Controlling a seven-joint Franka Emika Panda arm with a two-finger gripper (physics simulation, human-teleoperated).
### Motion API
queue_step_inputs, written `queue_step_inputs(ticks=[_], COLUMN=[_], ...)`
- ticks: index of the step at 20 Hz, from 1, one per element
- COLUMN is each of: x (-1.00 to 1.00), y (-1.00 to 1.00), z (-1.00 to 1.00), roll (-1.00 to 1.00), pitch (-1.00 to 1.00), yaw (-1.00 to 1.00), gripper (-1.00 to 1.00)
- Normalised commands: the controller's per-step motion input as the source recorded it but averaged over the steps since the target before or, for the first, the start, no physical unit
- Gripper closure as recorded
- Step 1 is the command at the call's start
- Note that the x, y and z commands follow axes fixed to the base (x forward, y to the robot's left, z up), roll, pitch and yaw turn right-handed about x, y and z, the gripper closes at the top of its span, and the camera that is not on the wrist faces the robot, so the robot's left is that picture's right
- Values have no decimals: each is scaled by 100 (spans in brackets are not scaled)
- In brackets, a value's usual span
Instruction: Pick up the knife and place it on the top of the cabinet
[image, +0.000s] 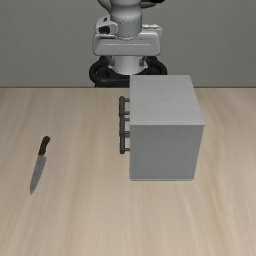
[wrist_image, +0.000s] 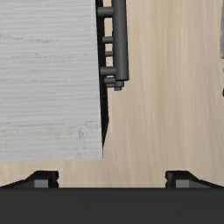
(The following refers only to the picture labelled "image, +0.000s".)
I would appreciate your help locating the grey cabinet with drawers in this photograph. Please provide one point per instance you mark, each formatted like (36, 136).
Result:
(163, 133)

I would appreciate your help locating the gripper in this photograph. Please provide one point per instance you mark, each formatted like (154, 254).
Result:
(126, 45)

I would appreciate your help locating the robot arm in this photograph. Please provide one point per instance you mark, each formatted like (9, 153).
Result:
(126, 13)

